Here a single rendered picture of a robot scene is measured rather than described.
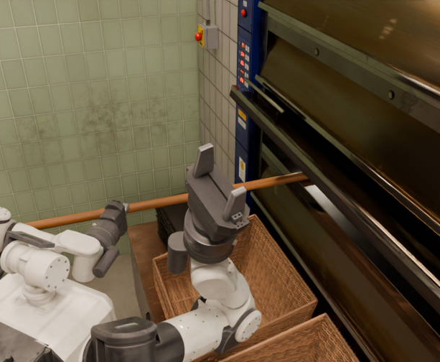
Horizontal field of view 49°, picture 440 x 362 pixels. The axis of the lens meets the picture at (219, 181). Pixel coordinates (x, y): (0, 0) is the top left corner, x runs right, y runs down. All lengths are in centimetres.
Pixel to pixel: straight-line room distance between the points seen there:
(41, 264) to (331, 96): 94
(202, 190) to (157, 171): 226
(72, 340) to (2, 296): 19
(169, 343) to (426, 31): 81
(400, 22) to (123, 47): 171
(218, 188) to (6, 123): 211
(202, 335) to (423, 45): 75
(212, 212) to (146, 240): 174
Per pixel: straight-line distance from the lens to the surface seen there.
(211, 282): 83
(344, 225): 154
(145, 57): 266
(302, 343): 176
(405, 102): 118
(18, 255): 95
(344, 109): 140
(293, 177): 170
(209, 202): 68
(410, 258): 104
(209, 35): 233
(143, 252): 234
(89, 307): 96
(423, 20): 115
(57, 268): 92
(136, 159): 288
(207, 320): 101
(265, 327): 171
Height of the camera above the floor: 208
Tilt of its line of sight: 32 degrees down
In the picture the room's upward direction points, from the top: straight up
